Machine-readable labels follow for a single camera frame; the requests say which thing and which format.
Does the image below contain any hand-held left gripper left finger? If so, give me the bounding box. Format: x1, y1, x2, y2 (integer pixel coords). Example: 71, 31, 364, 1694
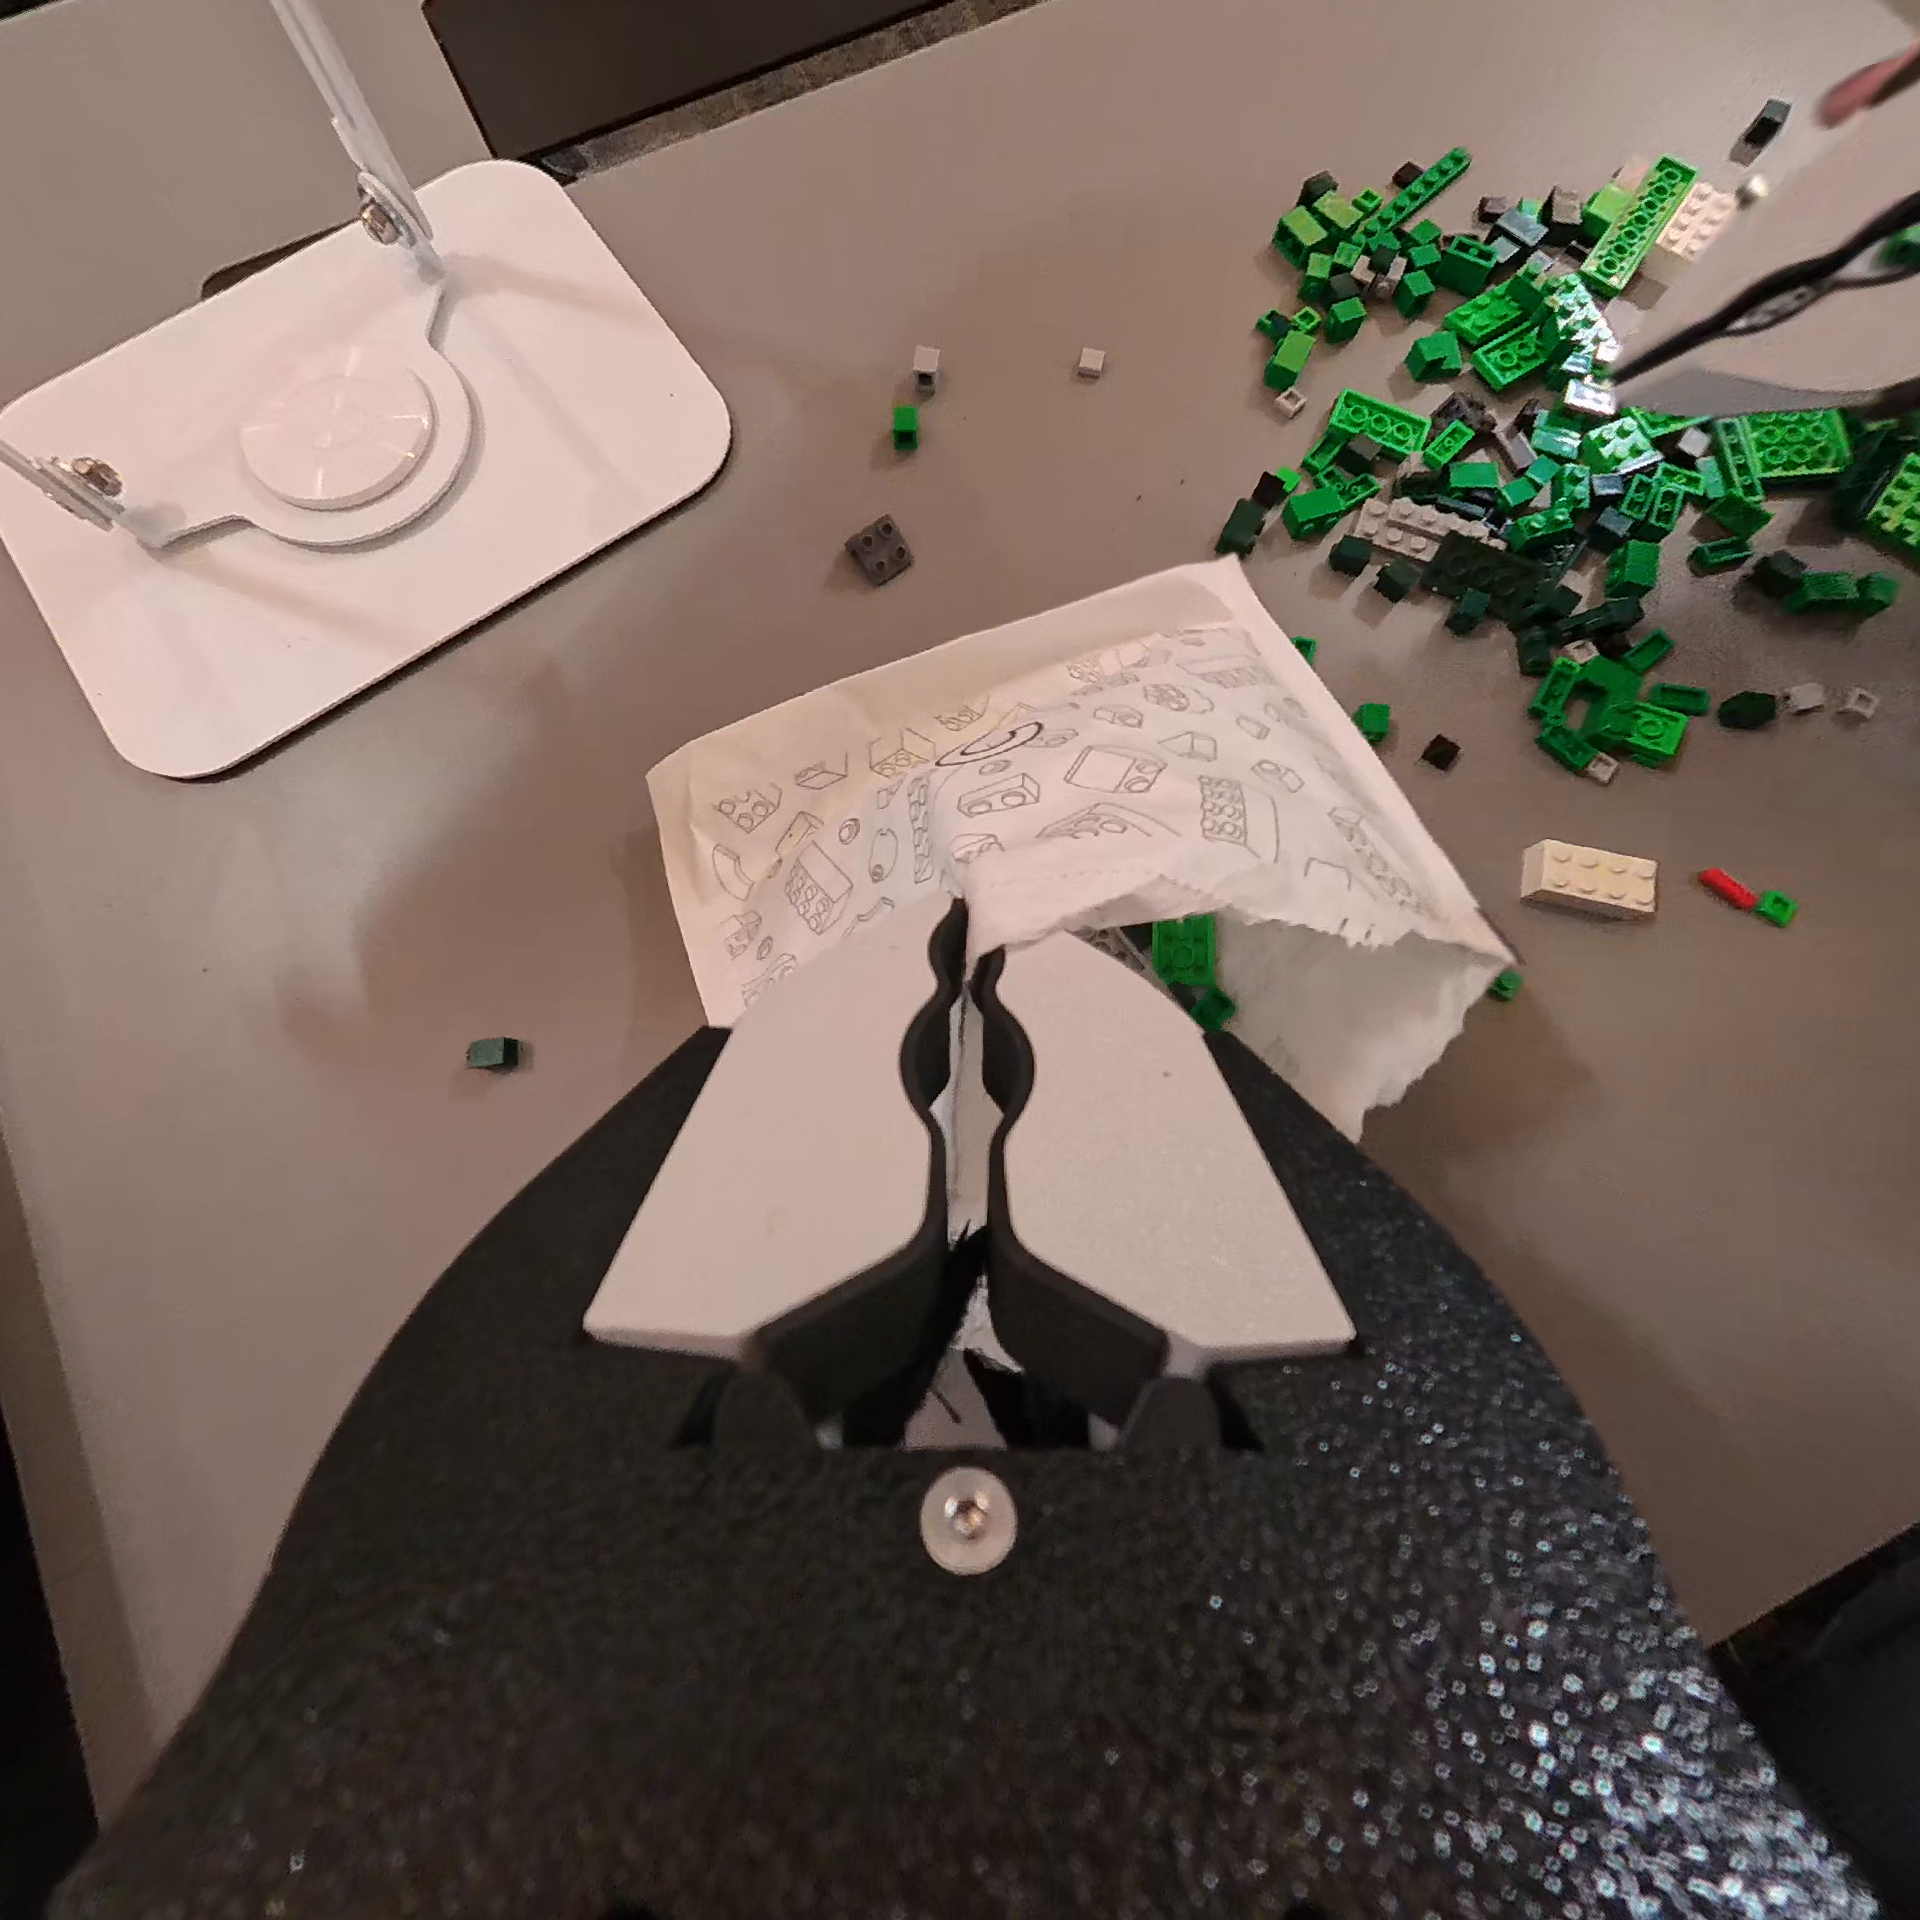
582, 897, 969, 1450

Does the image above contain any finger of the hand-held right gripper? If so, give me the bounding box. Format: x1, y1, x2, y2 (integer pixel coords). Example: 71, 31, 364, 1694
1620, 283, 1920, 411
1618, 126, 1920, 372

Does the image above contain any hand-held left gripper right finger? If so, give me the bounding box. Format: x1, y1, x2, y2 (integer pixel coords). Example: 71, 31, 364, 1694
966, 931, 1362, 1450

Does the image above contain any pile of green toy bricks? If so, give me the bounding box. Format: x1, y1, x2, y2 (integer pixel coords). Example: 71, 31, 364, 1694
1214, 139, 1920, 782

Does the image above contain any printed white paper bag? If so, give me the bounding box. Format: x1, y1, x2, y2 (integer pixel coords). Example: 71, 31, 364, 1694
643, 556, 1519, 1148

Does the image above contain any wooden book stand white base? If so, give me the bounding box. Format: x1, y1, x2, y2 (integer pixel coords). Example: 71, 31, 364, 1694
0, 0, 734, 782

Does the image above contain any green plate brick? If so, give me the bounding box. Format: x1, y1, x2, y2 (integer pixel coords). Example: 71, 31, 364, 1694
1147, 909, 1240, 1036

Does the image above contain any white toy brick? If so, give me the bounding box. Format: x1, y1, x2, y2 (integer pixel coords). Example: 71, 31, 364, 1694
1519, 838, 1667, 921

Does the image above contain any black desk cable cover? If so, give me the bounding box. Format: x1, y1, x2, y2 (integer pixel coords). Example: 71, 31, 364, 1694
421, 0, 1085, 166

